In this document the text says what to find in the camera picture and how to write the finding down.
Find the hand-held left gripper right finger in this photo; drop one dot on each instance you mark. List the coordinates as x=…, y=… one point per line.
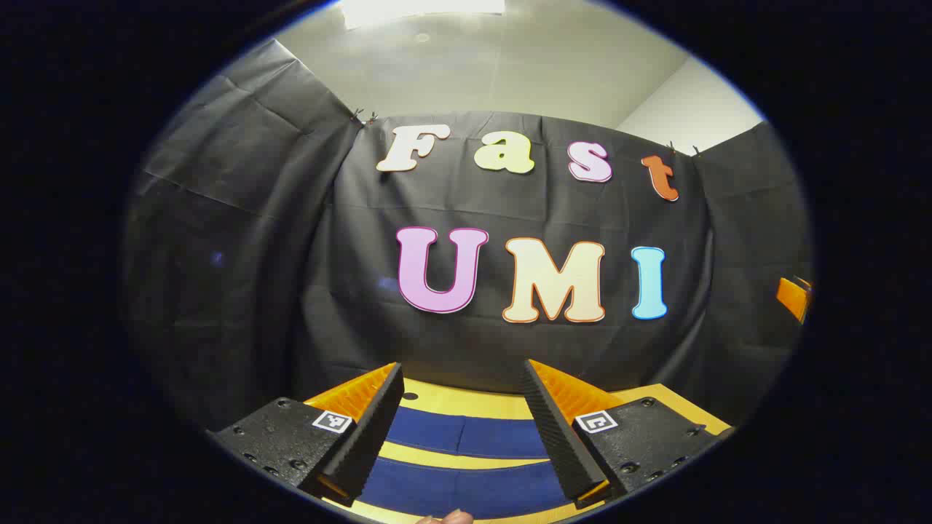
x=557, y=433

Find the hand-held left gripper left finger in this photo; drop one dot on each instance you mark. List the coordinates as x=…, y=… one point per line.
x=371, y=429

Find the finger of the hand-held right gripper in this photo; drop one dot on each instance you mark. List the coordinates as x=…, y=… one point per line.
x=792, y=297

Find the blue denim jeans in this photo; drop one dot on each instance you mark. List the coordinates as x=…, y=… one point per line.
x=466, y=487

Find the black backdrop cloth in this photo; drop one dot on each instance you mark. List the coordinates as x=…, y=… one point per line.
x=291, y=276

